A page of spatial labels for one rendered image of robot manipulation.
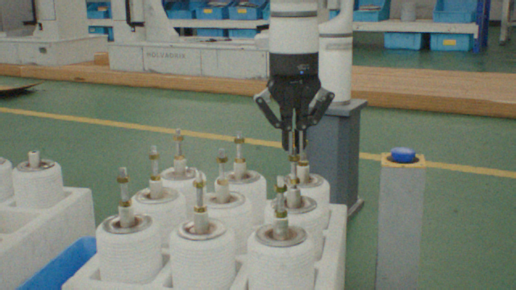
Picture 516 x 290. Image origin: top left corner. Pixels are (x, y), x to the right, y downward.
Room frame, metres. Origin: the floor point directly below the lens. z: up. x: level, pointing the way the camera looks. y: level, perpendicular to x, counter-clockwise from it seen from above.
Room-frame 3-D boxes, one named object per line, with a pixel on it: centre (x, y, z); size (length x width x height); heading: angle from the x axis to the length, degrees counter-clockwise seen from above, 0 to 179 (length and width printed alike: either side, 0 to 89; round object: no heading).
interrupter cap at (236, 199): (0.86, 0.06, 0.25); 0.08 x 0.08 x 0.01
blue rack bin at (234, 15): (6.50, 0.01, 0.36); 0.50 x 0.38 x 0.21; 152
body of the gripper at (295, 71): (0.84, -0.06, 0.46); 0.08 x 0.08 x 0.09
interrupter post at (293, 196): (0.84, -0.06, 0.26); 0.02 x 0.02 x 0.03
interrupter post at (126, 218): (0.77, 0.20, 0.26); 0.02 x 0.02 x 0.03
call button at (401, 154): (0.87, -0.24, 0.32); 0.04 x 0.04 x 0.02
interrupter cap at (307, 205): (0.84, -0.06, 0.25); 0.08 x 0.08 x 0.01
